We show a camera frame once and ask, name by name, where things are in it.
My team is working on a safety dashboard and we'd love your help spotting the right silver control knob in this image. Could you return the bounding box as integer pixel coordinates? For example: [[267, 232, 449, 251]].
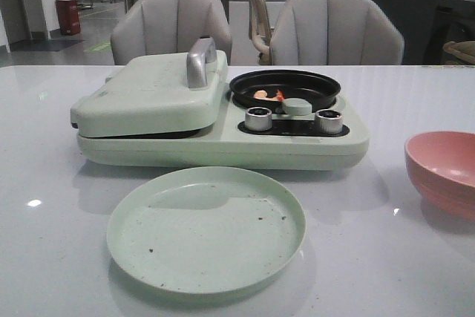
[[315, 109, 343, 134]]

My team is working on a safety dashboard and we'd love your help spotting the grey upholstered chair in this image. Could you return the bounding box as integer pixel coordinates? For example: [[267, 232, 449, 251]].
[[269, 0, 404, 65], [111, 0, 232, 65]]

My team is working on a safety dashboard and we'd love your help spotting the breakfast maker hinged lid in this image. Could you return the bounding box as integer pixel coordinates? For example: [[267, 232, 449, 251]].
[[71, 37, 228, 138]]

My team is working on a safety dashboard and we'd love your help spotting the beige plastic chair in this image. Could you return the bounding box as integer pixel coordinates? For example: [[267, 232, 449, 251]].
[[248, 0, 272, 65]]

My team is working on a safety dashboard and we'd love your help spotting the mint green breakfast maker base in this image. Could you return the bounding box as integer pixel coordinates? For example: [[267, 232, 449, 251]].
[[77, 91, 370, 171]]

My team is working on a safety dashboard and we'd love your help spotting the mint green round plate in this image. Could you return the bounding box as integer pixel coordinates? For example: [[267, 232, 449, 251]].
[[106, 166, 306, 295]]

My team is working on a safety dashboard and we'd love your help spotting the pink plastic bowl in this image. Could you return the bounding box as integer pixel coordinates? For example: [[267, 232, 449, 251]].
[[404, 131, 474, 220]]

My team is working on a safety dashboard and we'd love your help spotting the left silver control knob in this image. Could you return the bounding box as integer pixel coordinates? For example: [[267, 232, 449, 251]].
[[244, 107, 272, 131]]

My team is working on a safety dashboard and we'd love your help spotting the left grey upholstered chair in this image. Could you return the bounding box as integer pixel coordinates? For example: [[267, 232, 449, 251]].
[[111, 0, 232, 65]]

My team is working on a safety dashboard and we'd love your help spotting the right grey upholstered chair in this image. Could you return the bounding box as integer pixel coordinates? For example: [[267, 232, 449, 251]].
[[269, 0, 404, 65]]

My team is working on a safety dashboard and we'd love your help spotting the round black frying pan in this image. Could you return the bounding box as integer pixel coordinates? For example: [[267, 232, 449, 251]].
[[229, 69, 341, 113]]

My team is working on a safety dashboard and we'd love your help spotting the red trash bin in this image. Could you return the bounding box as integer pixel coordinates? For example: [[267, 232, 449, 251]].
[[55, 0, 81, 35]]

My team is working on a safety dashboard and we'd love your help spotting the silver control knob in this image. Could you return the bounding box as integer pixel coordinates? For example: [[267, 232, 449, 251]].
[[315, 109, 343, 134], [244, 107, 272, 131]]

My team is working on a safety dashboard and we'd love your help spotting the cooked shrimp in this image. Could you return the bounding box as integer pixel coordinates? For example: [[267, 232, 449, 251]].
[[253, 90, 278, 101], [275, 90, 285, 102]]

